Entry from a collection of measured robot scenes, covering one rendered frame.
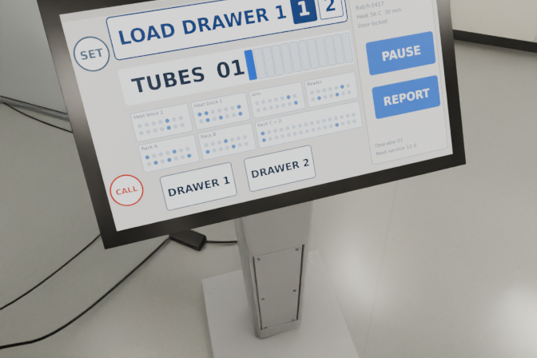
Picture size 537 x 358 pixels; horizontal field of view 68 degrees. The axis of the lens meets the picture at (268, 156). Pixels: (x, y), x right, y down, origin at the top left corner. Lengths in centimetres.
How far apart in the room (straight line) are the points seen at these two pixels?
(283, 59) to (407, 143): 21
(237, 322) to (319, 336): 28
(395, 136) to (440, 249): 117
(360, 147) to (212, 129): 21
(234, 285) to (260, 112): 106
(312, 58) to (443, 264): 127
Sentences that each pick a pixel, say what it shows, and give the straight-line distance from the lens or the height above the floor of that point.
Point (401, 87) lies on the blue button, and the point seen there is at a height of 106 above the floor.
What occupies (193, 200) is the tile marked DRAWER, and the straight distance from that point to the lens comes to 53.
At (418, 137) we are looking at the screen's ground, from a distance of 60.
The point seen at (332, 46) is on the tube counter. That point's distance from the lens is 55.
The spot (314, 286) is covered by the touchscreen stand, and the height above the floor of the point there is 4.
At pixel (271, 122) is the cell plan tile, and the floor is 105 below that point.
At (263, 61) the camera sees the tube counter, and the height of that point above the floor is 111.
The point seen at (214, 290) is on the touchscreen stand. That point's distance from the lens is 151.
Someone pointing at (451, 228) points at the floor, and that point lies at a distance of 178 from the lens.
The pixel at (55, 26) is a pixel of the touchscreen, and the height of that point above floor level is 117.
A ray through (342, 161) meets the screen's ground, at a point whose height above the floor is 100.
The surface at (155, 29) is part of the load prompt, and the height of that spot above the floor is 116.
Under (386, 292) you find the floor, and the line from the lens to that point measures 157.
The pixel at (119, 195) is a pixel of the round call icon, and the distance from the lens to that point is 54.
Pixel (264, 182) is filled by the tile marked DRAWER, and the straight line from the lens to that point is 53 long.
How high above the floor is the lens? 142
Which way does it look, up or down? 49 degrees down
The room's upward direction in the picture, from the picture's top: 2 degrees counter-clockwise
